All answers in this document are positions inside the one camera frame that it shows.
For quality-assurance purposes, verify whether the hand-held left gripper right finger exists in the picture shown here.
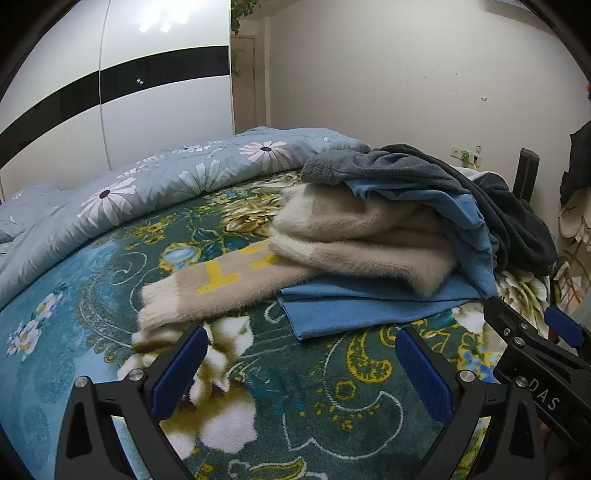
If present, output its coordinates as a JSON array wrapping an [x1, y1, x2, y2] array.
[[395, 327, 552, 480]]

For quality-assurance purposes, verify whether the blue garment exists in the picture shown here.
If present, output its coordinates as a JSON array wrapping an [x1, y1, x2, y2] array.
[[277, 179, 502, 341]]

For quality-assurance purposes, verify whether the dark grey fleece garment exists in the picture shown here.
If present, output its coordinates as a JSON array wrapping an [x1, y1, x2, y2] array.
[[301, 144, 557, 280]]

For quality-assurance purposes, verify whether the green floral blanket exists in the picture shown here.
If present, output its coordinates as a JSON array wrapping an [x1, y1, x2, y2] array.
[[0, 168, 591, 480]]

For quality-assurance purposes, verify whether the cream cloth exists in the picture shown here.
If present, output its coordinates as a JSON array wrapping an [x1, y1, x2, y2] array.
[[556, 189, 591, 252]]

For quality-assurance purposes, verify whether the green hanging plant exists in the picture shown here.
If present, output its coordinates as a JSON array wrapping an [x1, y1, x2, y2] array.
[[229, 0, 264, 35]]

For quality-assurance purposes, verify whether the blue floral duvet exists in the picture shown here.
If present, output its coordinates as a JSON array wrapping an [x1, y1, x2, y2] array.
[[0, 127, 372, 315]]

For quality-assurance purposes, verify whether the beige fuzzy sweater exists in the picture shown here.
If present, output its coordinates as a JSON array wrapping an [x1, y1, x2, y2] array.
[[137, 182, 455, 330]]

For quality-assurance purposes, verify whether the beige door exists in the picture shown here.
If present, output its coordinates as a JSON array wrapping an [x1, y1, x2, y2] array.
[[229, 36, 273, 134]]

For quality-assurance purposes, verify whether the dark hanging garment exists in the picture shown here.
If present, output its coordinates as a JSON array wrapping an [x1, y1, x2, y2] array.
[[560, 122, 591, 208]]

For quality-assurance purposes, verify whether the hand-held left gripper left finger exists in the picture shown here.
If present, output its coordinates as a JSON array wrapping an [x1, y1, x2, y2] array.
[[58, 324, 209, 480]]

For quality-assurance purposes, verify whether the wall socket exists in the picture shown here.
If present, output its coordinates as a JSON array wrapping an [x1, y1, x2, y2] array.
[[451, 145, 483, 164]]

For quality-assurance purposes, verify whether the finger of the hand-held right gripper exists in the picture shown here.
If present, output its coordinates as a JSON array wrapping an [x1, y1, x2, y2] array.
[[484, 296, 536, 344], [545, 305, 591, 358]]

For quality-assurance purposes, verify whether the white wardrobe with black stripe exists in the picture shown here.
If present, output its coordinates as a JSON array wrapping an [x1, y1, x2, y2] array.
[[0, 0, 236, 204]]

